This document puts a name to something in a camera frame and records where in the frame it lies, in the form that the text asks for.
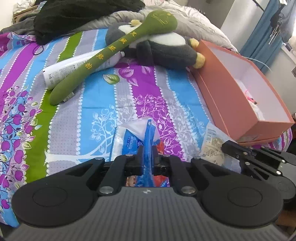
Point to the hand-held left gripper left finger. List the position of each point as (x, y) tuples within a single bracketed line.
[(136, 165)]

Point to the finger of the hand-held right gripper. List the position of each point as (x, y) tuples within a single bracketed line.
[(240, 150), (259, 170)]

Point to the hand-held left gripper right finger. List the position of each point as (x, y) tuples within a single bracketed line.
[(158, 166)]

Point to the blue snack packet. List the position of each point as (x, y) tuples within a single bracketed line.
[(129, 141)]

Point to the clear plastic packet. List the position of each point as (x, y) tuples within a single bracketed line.
[(211, 146)]

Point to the orange cardboard box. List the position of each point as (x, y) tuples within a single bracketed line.
[(219, 92)]

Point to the floral striped bed sheet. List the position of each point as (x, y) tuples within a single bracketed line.
[(129, 92)]

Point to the blue curtain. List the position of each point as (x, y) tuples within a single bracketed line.
[(256, 41)]

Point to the green plush massage stick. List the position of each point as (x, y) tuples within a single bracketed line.
[(111, 53)]

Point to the grey penguin plush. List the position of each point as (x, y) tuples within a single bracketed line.
[(161, 51)]

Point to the white spray can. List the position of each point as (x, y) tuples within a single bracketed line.
[(67, 69)]

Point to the light grey duvet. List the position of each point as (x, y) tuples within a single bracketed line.
[(196, 25)]

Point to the hanging blue grey garment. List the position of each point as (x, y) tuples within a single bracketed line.
[(284, 20)]

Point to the grey wardrobe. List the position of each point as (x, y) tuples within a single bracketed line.
[(231, 4)]

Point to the black clothing pile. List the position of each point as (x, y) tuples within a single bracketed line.
[(81, 18)]

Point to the dark grey blanket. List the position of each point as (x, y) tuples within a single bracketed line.
[(16, 26)]

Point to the white crumpled cloth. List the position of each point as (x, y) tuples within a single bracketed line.
[(23, 4)]

